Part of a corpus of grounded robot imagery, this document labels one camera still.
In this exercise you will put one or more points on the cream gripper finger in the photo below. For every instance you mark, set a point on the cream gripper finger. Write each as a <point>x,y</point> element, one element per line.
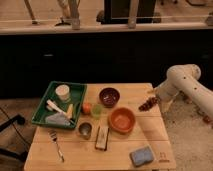
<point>164,106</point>

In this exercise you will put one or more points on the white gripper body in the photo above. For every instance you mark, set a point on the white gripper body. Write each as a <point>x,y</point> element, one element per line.
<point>165,91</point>

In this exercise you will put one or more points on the dark red grape bunch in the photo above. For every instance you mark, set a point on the dark red grape bunch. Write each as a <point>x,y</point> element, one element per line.
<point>150,102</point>

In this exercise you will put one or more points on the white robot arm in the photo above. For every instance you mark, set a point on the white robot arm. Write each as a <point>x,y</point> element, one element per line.
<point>185,78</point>

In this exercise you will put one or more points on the orange bowl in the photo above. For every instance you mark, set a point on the orange bowl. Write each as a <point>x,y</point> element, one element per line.
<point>122,120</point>

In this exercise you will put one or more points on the purple bowl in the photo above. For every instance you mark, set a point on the purple bowl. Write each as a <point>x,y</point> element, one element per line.
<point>109,97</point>

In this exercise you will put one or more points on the blue sponge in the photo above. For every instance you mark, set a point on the blue sponge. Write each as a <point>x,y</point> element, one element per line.
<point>141,156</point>

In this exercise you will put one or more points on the green plastic cup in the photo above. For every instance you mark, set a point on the green plastic cup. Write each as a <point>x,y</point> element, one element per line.
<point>96,111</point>

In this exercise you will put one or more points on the brown white eraser block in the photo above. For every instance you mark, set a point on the brown white eraser block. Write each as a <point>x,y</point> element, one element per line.
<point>102,138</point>

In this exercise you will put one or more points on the orange fruit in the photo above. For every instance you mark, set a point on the orange fruit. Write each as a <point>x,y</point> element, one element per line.
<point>86,108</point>

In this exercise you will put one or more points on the small metal cup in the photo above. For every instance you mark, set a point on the small metal cup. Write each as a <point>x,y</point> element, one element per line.
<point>85,130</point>

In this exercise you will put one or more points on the yellow cheese wedge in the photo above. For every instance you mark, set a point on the yellow cheese wedge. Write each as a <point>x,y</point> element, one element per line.
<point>69,111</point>

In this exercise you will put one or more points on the green plastic tray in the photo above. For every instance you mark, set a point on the green plastic tray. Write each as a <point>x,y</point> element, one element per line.
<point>77,93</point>

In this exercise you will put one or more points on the white cup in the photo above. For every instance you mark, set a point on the white cup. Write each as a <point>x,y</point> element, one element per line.
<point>63,92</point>

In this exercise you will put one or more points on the grey cloth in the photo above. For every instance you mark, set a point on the grey cloth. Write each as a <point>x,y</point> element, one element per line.
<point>57,118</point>

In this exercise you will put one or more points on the silver fork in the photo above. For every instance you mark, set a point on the silver fork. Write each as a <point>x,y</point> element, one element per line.
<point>53,136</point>

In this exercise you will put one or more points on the black chair base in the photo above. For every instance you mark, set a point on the black chair base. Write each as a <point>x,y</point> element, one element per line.
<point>9,135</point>

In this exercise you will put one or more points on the white handled brush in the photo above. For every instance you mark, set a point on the white handled brush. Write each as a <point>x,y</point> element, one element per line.
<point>55,107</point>

